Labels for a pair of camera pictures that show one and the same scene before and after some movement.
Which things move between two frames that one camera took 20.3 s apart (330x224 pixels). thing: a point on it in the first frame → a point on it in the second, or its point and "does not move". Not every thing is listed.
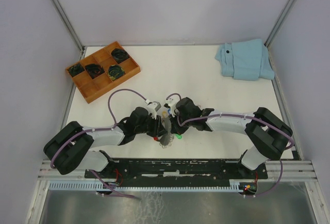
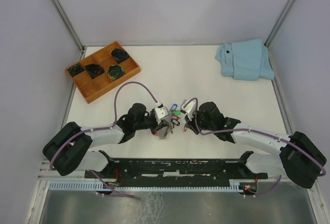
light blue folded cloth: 245,60 does not move
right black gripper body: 179,129 → 193,124
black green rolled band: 115,72 does not move
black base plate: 176,169 does not move
